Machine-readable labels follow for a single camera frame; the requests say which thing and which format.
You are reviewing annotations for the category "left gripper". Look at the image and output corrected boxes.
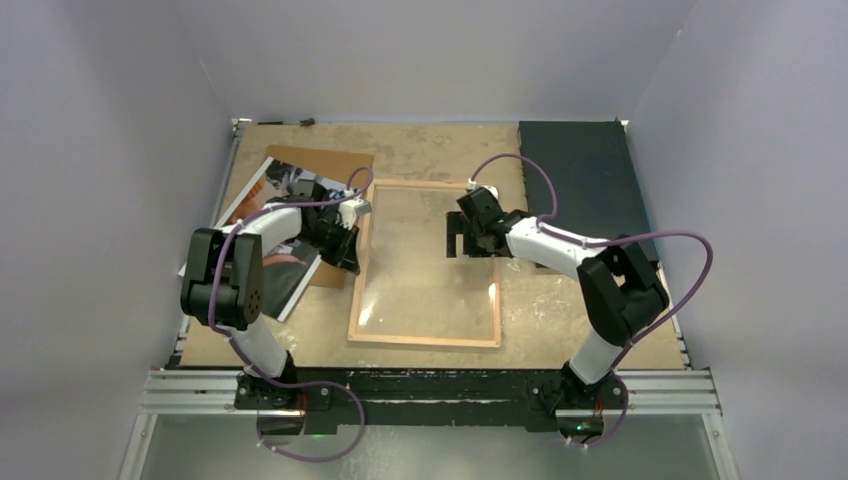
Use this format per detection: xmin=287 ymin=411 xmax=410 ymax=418
xmin=294 ymin=219 xmax=360 ymax=274

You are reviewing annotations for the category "printed photo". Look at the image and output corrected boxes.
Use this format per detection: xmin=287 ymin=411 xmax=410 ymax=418
xmin=180 ymin=158 xmax=359 ymax=321

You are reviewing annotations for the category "clear acrylic sheet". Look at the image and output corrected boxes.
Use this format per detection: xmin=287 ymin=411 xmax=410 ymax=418
xmin=356 ymin=187 xmax=498 ymax=340

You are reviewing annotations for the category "brown backing board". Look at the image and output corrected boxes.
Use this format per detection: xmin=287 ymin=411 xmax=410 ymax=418
xmin=265 ymin=145 xmax=374 ymax=289

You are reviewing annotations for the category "picture frame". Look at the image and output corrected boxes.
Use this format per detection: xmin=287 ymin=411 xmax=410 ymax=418
xmin=347 ymin=178 xmax=503 ymax=350

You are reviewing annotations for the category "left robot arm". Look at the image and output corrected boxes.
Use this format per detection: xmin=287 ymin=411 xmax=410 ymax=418
xmin=180 ymin=180 xmax=371 ymax=409

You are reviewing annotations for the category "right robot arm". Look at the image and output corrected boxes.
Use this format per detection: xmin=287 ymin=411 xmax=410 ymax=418
xmin=446 ymin=186 xmax=670 ymax=407

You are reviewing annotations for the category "black foam mat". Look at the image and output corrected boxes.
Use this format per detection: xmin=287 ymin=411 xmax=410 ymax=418
xmin=518 ymin=119 xmax=650 ymax=239

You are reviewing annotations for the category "black mounting plate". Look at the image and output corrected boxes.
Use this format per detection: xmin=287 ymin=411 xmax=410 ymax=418
xmin=233 ymin=365 xmax=627 ymax=436

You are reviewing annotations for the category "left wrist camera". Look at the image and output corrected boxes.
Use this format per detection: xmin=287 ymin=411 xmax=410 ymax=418
xmin=337 ymin=196 xmax=372 ymax=229

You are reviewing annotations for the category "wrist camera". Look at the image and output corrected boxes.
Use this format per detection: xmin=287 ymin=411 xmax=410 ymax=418
xmin=465 ymin=178 xmax=499 ymax=199
xmin=337 ymin=196 xmax=372 ymax=229

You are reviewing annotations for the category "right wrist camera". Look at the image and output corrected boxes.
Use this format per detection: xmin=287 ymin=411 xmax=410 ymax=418
xmin=465 ymin=178 xmax=499 ymax=199

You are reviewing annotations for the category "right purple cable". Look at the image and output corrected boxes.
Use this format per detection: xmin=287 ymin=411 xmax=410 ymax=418
xmin=466 ymin=153 xmax=715 ymax=452

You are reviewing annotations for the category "purple cable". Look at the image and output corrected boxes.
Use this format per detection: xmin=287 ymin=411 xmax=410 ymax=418
xmin=206 ymin=165 xmax=367 ymax=464
xmin=466 ymin=153 xmax=715 ymax=452

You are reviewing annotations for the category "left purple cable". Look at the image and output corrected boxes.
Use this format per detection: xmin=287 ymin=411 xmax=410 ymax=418
xmin=206 ymin=165 xmax=367 ymax=464

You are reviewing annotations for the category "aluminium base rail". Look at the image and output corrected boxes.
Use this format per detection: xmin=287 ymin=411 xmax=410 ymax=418
xmin=138 ymin=370 xmax=722 ymax=415

